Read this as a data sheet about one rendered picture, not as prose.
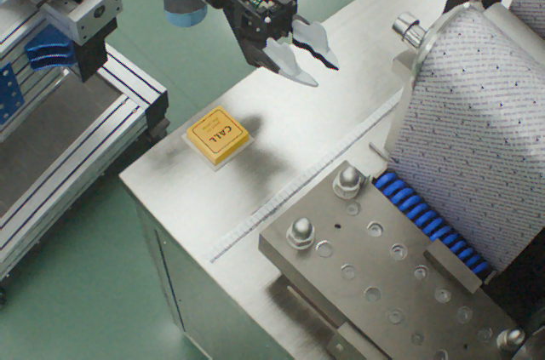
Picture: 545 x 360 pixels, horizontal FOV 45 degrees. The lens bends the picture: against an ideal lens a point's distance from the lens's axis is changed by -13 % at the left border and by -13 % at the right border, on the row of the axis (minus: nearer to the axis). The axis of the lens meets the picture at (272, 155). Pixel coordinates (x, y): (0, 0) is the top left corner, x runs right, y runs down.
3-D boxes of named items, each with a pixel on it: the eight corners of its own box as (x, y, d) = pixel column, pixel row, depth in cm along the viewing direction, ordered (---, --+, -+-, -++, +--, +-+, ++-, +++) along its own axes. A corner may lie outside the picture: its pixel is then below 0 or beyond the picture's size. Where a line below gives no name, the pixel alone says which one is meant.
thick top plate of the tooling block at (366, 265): (340, 179, 105) (346, 158, 100) (521, 353, 92) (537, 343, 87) (257, 249, 99) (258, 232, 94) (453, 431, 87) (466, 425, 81)
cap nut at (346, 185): (346, 169, 99) (350, 153, 95) (364, 187, 98) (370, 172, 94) (327, 185, 98) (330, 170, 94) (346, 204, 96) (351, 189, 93)
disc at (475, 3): (465, 49, 92) (490, -19, 79) (467, 52, 92) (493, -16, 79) (399, 110, 87) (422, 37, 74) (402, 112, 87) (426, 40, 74)
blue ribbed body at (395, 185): (387, 175, 101) (391, 163, 98) (489, 274, 94) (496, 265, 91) (370, 191, 100) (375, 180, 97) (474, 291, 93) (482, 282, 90)
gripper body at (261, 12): (261, 22, 94) (203, -24, 98) (259, 60, 101) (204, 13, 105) (303, -4, 97) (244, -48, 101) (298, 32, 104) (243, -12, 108)
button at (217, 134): (219, 111, 118) (219, 103, 115) (249, 140, 115) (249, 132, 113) (186, 137, 115) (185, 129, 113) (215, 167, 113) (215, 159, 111)
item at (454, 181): (387, 165, 101) (415, 92, 85) (500, 274, 93) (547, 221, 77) (385, 168, 101) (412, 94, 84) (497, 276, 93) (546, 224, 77)
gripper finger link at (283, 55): (302, 75, 92) (261, 28, 96) (299, 100, 97) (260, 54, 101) (322, 65, 93) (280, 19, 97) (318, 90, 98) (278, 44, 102)
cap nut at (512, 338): (507, 324, 88) (519, 316, 85) (523, 340, 87) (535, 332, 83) (491, 343, 87) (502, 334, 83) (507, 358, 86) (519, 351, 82)
